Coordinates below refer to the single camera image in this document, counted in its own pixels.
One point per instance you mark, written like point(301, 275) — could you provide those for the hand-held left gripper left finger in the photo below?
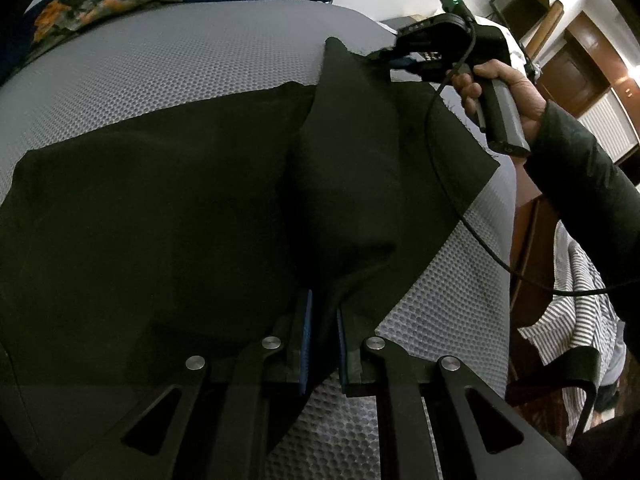
point(305, 345)

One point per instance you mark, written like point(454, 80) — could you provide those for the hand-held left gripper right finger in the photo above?
point(344, 355)

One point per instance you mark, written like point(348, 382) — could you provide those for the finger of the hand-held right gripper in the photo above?
point(407, 62)

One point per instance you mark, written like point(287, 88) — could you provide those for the black pants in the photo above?
point(150, 210)

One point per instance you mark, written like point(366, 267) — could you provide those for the person's right forearm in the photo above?
point(585, 185)

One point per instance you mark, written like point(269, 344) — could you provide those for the person's right hand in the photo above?
point(525, 95)

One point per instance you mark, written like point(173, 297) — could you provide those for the light wooden stick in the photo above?
point(545, 27)

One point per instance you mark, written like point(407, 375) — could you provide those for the brown wooden wardrobe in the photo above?
point(580, 60)

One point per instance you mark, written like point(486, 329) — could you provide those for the white radiator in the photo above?
point(610, 125)

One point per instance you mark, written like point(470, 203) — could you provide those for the grey mesh mattress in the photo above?
point(200, 60)

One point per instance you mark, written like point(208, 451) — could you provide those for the striped white cloth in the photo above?
point(580, 320)

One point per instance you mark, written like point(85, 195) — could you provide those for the person's dark clothed leg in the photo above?
point(610, 450)

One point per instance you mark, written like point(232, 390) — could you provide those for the black chair frame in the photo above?
point(575, 362)

